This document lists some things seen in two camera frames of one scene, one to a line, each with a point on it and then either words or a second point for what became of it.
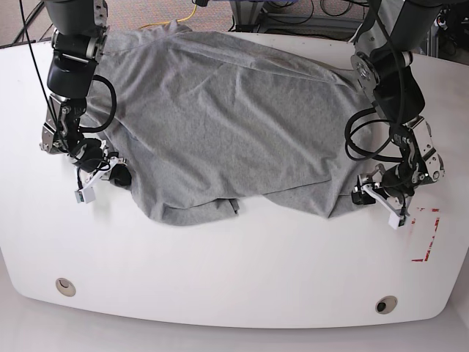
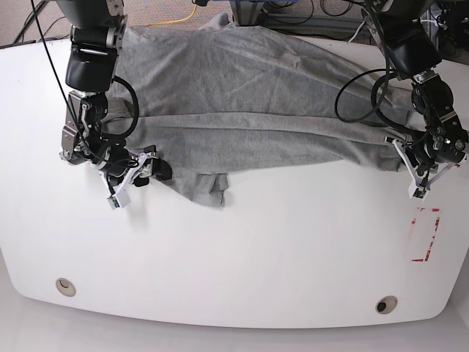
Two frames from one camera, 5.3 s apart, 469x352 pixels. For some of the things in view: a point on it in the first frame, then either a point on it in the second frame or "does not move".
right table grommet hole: x=386 y=304 does not move
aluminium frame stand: x=250 y=15 does not move
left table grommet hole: x=65 y=287 does not move
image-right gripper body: x=394 y=185 -> x=431 y=154
